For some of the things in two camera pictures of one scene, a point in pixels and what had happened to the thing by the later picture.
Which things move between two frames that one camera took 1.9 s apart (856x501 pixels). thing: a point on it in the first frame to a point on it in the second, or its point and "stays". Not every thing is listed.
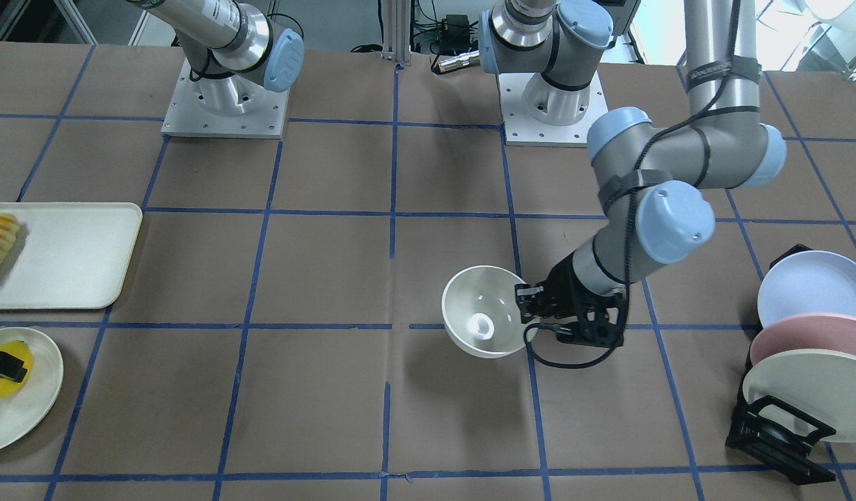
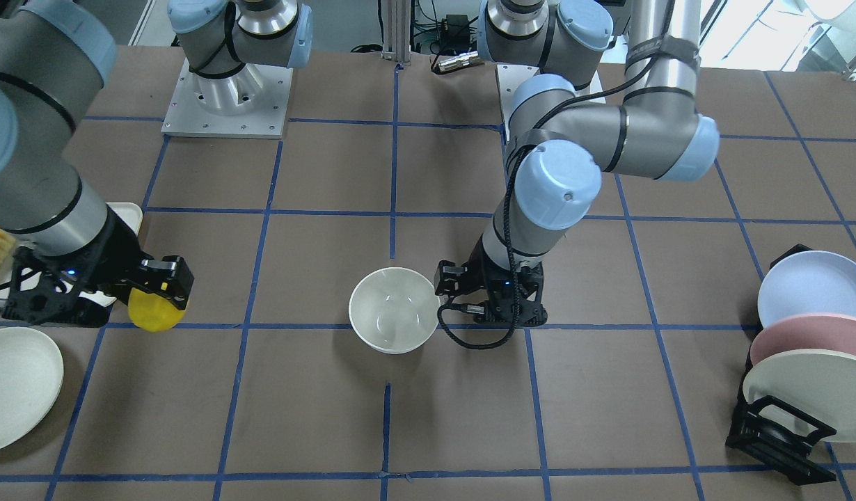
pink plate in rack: x=814 y=330 stays
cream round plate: x=10 y=421 stays
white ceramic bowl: x=481 y=312 to x=393 y=309
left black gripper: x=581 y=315 to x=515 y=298
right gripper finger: x=3 y=364 to x=72 y=290
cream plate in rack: x=835 y=387 stays
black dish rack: x=770 y=431 stays
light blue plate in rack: x=815 y=282 stays
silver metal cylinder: x=464 y=60 stays
